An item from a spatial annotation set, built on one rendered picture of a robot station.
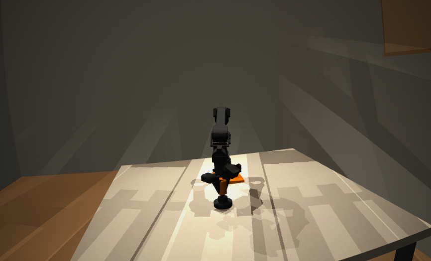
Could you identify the orange knob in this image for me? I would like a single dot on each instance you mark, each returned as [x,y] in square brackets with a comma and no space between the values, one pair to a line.
[223,187]

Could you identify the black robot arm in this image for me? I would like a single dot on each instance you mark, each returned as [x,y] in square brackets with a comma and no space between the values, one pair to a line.
[220,136]

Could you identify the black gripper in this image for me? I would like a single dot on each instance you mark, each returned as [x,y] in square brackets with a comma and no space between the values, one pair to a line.
[214,178]

